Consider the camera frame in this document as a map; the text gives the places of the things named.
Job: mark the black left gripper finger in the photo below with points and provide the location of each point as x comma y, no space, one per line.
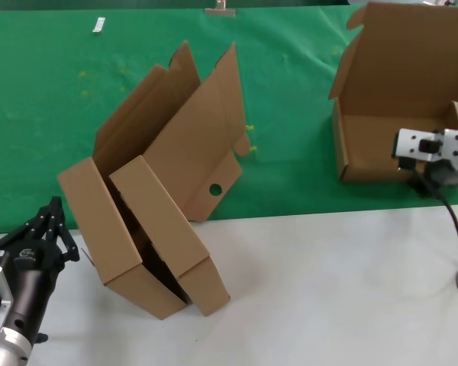
68,248
34,226

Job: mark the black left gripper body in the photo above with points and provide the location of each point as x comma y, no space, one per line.
34,274

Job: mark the brown cardboard box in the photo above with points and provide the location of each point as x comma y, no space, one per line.
99,225
191,152
389,68

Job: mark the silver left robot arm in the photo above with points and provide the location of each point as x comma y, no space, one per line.
7,350

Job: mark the green table cloth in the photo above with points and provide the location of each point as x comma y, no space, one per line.
42,133

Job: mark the small white clip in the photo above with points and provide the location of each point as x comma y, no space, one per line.
98,26

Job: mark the metal table clamp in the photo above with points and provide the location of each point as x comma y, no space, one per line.
439,2
220,11

